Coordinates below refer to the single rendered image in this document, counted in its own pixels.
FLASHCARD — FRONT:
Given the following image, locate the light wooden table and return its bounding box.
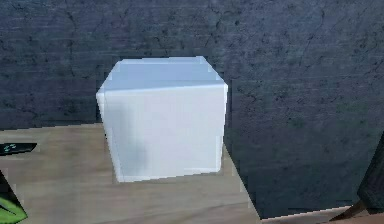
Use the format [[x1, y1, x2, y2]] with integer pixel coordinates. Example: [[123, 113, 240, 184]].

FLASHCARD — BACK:
[[0, 122, 262, 224]]

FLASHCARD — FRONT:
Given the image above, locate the dark wooden chair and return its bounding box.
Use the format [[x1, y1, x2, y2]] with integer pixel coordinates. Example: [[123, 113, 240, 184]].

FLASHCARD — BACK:
[[330, 131, 384, 222]]

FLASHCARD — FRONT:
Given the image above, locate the green house plant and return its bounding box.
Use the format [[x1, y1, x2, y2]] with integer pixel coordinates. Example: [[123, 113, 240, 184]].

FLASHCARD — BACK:
[[0, 169, 28, 224]]

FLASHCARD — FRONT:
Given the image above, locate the white cube box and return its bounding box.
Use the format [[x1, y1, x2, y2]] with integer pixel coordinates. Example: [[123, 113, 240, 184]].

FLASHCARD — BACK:
[[95, 55, 229, 184]]

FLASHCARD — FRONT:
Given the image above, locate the black remote control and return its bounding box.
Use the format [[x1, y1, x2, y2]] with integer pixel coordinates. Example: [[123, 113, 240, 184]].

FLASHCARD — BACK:
[[0, 142, 38, 156]]

